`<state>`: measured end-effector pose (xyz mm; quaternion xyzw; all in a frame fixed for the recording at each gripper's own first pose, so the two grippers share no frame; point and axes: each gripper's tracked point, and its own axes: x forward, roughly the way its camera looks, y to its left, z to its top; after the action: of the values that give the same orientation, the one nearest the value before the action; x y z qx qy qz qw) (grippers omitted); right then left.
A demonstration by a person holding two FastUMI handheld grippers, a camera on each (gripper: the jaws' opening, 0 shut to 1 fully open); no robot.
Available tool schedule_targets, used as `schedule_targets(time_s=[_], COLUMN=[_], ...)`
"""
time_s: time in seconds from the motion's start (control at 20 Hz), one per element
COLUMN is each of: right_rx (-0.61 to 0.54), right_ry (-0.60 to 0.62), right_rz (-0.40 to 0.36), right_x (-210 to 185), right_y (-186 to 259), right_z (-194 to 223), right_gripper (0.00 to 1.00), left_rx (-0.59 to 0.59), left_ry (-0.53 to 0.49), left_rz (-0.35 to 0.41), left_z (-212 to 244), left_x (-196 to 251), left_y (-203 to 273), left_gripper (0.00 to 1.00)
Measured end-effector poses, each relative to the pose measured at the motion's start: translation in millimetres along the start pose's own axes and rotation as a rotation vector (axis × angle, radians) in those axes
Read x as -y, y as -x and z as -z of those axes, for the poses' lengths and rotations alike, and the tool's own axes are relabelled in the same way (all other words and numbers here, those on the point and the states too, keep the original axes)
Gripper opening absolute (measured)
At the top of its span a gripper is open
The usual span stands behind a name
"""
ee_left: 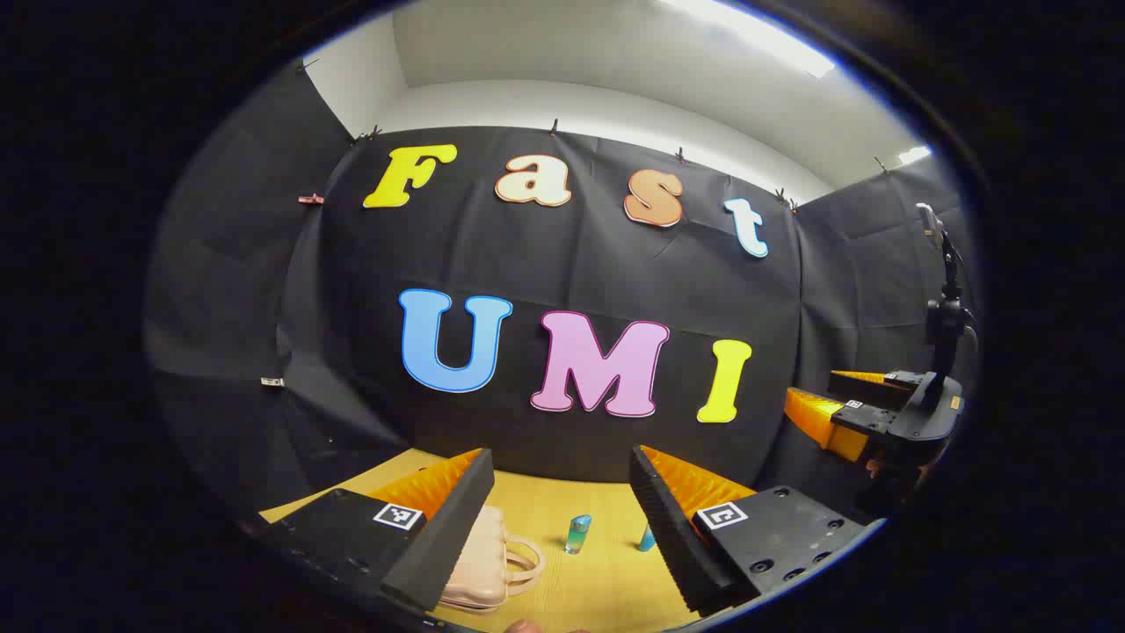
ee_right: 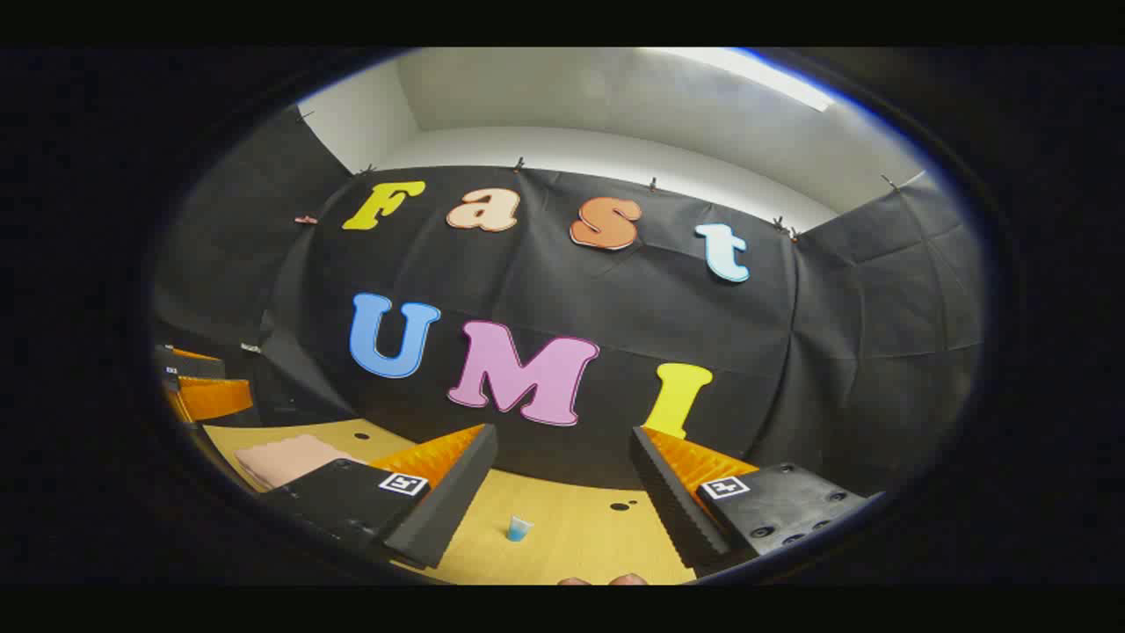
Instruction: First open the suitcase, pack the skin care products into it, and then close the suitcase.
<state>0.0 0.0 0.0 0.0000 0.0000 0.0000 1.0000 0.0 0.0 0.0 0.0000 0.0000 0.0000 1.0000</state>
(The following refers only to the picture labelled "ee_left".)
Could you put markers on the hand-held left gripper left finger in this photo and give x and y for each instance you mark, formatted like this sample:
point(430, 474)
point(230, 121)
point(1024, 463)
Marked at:
point(439, 545)

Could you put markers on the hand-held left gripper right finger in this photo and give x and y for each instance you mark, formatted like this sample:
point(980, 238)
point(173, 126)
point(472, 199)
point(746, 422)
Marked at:
point(672, 545)

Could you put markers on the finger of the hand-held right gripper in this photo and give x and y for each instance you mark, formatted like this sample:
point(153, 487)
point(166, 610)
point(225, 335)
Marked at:
point(879, 387)
point(826, 422)

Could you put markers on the blue skin care tube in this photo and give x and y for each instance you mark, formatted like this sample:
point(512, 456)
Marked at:
point(648, 539)

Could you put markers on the blue capped skin care bottle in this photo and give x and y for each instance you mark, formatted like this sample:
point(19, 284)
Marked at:
point(577, 534)

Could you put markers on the small ceiling light panel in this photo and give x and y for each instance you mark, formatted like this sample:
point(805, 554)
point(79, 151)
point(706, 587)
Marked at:
point(914, 155)

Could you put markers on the black backdrop cloth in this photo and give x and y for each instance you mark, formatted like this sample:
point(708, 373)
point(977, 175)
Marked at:
point(571, 264)

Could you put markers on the pink cloth clip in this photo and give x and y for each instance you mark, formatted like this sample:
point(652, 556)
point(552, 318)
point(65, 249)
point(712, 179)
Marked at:
point(309, 199)

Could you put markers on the long ceiling light panel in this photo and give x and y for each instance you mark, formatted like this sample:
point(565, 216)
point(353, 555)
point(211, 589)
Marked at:
point(756, 31)

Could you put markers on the row of dark cloth clips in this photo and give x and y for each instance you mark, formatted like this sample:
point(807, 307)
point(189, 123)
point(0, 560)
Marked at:
point(554, 128)

